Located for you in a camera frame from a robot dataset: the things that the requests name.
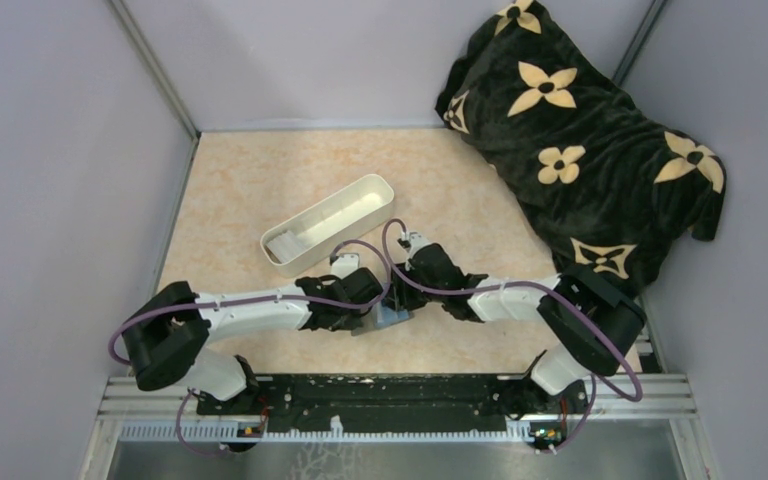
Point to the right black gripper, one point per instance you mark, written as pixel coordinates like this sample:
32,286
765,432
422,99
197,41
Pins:
402,300

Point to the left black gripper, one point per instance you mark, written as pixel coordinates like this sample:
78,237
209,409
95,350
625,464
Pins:
352,322

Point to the white plastic tray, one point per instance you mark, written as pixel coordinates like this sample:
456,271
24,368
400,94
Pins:
347,214

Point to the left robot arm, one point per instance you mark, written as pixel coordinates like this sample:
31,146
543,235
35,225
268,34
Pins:
167,340

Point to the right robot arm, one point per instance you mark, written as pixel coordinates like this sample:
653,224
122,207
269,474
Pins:
594,322

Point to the stack of white cards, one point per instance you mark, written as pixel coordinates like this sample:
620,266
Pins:
287,245

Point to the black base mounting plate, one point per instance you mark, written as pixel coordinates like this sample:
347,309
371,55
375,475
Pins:
455,403

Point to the black floral blanket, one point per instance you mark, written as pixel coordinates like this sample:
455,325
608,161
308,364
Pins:
600,184

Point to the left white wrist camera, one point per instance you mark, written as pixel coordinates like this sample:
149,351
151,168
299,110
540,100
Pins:
344,264

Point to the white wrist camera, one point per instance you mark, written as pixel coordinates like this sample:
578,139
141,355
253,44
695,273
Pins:
412,242
344,264

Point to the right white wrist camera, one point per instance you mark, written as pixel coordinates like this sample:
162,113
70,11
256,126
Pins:
412,242

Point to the aluminium frame rail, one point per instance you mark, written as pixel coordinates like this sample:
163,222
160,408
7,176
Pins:
171,414

